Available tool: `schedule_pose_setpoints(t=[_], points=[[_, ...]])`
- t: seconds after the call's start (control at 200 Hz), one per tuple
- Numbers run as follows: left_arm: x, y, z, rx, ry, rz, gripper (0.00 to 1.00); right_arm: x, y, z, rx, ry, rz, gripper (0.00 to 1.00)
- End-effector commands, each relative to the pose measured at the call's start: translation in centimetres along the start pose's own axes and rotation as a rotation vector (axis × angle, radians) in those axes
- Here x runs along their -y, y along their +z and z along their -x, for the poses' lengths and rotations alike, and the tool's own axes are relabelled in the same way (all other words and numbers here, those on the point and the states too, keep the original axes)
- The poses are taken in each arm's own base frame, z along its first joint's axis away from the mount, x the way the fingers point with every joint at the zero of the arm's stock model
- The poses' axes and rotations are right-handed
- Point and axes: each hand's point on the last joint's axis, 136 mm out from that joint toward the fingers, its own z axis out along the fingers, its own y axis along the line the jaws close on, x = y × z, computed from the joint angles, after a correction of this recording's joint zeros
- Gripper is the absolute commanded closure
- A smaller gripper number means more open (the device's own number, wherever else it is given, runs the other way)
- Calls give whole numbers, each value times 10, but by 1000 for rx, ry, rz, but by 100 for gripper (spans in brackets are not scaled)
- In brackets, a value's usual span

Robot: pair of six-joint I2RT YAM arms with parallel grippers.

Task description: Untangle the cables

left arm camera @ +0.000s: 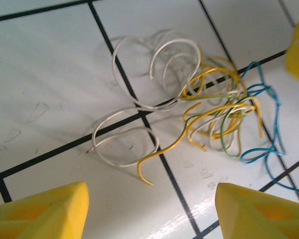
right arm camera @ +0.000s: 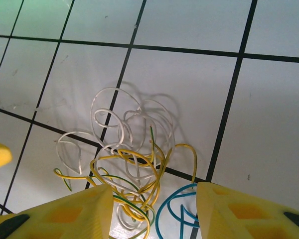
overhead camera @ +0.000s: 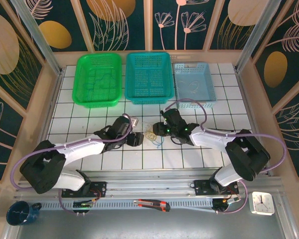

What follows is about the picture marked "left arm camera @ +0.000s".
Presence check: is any thin blue cable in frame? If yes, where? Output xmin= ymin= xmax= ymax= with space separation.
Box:
xmin=239 ymin=61 xmax=287 ymax=156
xmin=240 ymin=146 xmax=299 ymax=194

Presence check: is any thin green cable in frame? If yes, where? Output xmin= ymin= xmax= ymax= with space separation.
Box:
xmin=220 ymin=96 xmax=252 ymax=159

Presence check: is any thin white cable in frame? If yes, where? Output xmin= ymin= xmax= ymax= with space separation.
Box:
xmin=111 ymin=29 xmax=205 ymax=112
xmin=86 ymin=106 xmax=181 ymax=168

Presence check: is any thin yellow cable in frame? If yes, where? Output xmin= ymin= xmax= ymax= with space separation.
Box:
xmin=180 ymin=56 xmax=265 ymax=140
xmin=137 ymin=99 xmax=257 ymax=186
xmin=186 ymin=103 xmax=257 ymax=151

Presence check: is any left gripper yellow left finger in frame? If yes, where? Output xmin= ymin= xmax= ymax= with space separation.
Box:
xmin=0 ymin=181 xmax=90 ymax=239

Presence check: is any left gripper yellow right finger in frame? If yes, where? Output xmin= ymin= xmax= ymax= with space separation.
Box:
xmin=214 ymin=182 xmax=299 ymax=239

